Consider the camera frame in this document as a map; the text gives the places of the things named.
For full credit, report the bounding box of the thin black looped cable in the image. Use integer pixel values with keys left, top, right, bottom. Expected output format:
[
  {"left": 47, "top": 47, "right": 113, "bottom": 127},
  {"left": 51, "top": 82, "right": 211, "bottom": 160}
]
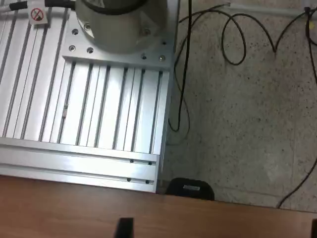
[{"left": 221, "top": 7, "right": 317, "bottom": 66}]

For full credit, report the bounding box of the aluminium base mounting plate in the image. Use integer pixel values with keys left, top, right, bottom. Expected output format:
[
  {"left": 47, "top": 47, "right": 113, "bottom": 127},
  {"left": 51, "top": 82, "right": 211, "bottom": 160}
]
[{"left": 61, "top": 7, "right": 174, "bottom": 69}]

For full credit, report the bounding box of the black cable with zip tie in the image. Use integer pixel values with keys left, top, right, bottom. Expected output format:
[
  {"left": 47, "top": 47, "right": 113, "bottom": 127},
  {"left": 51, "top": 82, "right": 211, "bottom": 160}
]
[{"left": 304, "top": 6, "right": 317, "bottom": 48}]

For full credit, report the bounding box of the aluminium profile robot stand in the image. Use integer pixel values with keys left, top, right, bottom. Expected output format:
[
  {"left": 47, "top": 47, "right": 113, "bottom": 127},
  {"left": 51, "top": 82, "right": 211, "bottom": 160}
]
[{"left": 0, "top": 0, "right": 179, "bottom": 194}]

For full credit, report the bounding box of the thin black cable grey tip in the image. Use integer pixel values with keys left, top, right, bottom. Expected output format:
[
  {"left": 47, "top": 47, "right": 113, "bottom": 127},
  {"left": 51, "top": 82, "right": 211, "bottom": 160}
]
[{"left": 172, "top": 1, "right": 232, "bottom": 146}]

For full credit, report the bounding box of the white warning tag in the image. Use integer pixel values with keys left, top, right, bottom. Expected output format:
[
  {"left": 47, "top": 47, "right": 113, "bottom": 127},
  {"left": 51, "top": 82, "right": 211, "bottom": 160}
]
[{"left": 29, "top": 6, "right": 48, "bottom": 25}]

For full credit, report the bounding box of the thin black floor cable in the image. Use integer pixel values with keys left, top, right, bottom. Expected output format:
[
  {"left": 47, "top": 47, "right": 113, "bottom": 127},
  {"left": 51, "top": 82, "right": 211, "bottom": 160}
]
[{"left": 276, "top": 148, "right": 317, "bottom": 209}]

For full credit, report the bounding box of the black plastic box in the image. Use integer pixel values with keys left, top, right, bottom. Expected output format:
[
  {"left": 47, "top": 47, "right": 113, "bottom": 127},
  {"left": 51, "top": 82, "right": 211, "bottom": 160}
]
[{"left": 164, "top": 177, "right": 215, "bottom": 201}]

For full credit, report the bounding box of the white cable duct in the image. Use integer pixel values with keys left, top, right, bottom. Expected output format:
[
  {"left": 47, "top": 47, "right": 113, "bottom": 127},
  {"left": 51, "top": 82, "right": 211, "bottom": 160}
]
[{"left": 226, "top": 1, "right": 317, "bottom": 17}]

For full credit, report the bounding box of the thick black cable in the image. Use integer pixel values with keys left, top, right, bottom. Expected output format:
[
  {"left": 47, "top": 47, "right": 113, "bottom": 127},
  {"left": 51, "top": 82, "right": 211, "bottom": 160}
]
[{"left": 168, "top": 0, "right": 193, "bottom": 132}]

